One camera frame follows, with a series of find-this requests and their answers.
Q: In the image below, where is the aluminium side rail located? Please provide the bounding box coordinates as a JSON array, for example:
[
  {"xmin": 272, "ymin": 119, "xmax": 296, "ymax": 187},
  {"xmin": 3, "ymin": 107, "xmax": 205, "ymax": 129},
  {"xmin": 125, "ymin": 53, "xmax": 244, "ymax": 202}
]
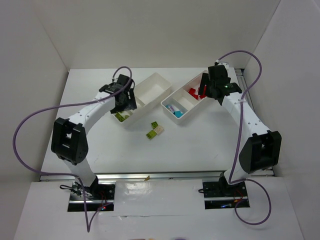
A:
[{"xmin": 234, "ymin": 68, "xmax": 275, "ymax": 177}]

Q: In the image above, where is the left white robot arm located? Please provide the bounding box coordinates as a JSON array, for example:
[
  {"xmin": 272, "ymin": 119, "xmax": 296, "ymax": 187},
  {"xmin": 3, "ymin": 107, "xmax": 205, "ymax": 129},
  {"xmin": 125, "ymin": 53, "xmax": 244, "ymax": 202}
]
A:
[{"xmin": 51, "ymin": 74, "xmax": 137, "ymax": 197}]

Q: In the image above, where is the white divided bin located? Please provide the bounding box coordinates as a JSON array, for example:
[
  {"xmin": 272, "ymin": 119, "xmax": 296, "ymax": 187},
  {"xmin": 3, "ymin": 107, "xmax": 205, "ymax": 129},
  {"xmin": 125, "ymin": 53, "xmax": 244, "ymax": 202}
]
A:
[
  {"xmin": 160, "ymin": 70, "xmax": 215, "ymax": 125},
  {"xmin": 111, "ymin": 72, "xmax": 172, "ymax": 128}
]

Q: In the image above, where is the small green printed lego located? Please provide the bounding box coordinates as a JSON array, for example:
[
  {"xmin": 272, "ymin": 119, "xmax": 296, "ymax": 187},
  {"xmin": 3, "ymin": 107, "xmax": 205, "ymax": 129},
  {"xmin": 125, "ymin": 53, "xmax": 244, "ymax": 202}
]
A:
[{"xmin": 151, "ymin": 121, "xmax": 159, "ymax": 129}]

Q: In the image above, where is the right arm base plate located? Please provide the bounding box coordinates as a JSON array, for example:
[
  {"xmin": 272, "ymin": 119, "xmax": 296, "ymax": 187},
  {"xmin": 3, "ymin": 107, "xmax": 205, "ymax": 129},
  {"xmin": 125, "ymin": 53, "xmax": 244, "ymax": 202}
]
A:
[{"xmin": 198, "ymin": 180, "xmax": 250, "ymax": 210}]

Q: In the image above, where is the cyan long lego brick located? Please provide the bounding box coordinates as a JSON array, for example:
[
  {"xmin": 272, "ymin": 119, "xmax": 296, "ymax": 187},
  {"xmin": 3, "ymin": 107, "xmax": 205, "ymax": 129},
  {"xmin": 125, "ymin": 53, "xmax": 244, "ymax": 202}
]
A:
[{"xmin": 174, "ymin": 110, "xmax": 184, "ymax": 118}]

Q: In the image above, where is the white paper sheet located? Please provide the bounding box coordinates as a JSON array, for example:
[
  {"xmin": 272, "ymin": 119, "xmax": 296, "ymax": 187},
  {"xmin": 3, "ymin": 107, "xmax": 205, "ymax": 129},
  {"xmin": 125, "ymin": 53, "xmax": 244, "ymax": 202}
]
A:
[{"xmin": 113, "ymin": 179, "xmax": 205, "ymax": 217}]

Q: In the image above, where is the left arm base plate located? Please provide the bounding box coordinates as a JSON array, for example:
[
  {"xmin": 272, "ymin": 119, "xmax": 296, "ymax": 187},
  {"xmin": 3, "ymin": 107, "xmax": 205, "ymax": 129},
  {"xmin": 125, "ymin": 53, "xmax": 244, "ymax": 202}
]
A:
[{"xmin": 59, "ymin": 182, "xmax": 116, "ymax": 212}]

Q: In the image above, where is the left white divided bin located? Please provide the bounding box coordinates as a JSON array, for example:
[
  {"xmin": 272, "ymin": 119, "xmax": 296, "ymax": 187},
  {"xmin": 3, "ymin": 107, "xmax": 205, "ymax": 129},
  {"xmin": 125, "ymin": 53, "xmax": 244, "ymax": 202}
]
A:
[{"xmin": 111, "ymin": 72, "xmax": 172, "ymax": 128}]

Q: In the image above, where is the lime green long lego brick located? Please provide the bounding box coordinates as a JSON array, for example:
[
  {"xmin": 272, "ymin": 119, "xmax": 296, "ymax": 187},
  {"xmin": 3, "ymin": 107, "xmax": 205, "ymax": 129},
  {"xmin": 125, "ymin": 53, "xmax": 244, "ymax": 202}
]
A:
[{"xmin": 114, "ymin": 113, "xmax": 130, "ymax": 123}]

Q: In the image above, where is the beige lego brick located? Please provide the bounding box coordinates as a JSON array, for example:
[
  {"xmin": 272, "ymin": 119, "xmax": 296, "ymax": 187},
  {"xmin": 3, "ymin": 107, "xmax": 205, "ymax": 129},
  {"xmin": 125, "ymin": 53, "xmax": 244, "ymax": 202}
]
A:
[{"xmin": 153, "ymin": 125, "xmax": 164, "ymax": 135}]

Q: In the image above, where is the aluminium front rail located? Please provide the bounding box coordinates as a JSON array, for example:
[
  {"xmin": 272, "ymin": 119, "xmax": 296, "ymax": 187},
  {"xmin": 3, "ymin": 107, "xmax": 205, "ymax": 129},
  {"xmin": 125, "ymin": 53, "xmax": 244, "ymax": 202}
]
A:
[{"xmin": 39, "ymin": 168, "xmax": 275, "ymax": 182}]

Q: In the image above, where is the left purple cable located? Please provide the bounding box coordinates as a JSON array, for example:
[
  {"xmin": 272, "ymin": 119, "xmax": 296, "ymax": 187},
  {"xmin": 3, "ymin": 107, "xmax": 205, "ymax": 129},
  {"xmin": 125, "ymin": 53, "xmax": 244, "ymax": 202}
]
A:
[{"xmin": 12, "ymin": 66, "xmax": 133, "ymax": 233}]

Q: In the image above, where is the cyan round printed lego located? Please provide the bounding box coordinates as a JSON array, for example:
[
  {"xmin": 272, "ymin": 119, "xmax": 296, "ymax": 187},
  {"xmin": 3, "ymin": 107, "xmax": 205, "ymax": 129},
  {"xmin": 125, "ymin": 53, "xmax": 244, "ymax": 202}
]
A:
[{"xmin": 166, "ymin": 104, "xmax": 176, "ymax": 115}]

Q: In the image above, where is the right white divided bin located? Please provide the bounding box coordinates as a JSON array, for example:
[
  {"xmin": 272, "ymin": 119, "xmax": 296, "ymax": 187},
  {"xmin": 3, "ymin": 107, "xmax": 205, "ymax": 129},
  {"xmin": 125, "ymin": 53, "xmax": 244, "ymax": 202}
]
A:
[{"xmin": 160, "ymin": 70, "xmax": 215, "ymax": 125}]

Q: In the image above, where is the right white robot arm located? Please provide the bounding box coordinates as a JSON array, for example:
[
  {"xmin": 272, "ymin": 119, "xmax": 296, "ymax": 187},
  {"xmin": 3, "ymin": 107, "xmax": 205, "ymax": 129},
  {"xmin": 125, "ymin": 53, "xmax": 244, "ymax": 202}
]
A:
[{"xmin": 199, "ymin": 62, "xmax": 282, "ymax": 189}]

